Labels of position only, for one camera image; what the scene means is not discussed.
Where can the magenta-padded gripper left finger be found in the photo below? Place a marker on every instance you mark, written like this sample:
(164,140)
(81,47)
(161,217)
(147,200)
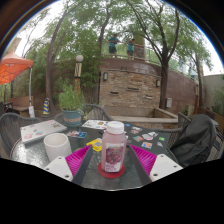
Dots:
(60,166)

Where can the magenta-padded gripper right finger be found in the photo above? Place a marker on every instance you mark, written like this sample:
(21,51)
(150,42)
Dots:
(163,166)

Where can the pink juice bottle white cap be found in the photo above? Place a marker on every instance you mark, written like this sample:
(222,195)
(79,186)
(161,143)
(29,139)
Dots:
(114,150)

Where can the white ceramic cup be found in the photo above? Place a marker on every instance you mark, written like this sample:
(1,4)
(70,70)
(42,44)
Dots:
(57,146)

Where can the black laptop with stickers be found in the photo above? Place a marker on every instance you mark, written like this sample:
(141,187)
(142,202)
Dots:
(146,136)

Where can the small colourful sticker card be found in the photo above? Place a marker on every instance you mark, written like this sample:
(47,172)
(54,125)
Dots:
(76,134)

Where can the grey laptop with stickers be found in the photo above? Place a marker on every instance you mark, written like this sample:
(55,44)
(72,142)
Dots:
(41,131)

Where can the black jacket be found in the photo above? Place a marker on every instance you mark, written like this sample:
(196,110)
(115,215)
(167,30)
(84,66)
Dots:
(195,140)

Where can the yellow card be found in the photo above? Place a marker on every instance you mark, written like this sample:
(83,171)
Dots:
(95,144)

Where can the flat round red coaster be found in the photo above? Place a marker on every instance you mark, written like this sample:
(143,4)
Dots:
(111,175)

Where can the white sticker sheet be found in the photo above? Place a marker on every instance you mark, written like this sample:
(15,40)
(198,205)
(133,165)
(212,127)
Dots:
(95,124)

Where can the yellow blue striped cone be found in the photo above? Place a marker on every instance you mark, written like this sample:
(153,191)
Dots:
(46,108)

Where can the grey wicker chair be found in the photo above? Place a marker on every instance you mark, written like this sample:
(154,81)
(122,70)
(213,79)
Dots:
(218,140)
(96,111)
(10,130)

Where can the green plant in blue pot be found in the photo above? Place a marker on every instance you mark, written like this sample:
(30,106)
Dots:
(71,103)

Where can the wooden bench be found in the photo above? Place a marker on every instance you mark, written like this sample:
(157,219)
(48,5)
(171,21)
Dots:
(20,103)

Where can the orange canopy tent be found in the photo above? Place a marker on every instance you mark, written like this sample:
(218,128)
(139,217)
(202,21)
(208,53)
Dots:
(13,68)

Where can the person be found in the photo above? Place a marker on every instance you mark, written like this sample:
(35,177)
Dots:
(130,48)
(113,45)

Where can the wall lantern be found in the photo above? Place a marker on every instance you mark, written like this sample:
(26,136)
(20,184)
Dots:
(105,76)
(158,83)

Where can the lamp post with globe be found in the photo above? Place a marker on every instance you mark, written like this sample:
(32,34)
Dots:
(78,71)

